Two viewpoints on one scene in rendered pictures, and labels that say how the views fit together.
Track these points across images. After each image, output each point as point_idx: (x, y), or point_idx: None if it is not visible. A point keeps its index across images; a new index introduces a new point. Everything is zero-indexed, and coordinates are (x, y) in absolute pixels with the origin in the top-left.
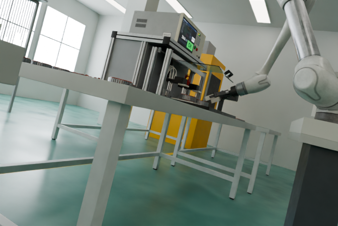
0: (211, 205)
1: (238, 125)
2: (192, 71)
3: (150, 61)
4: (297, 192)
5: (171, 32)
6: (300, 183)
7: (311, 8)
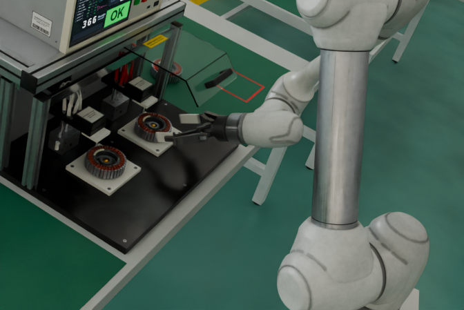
0: (200, 244)
1: (242, 165)
2: None
3: (1, 109)
4: None
5: (52, 21)
6: None
7: (411, 18)
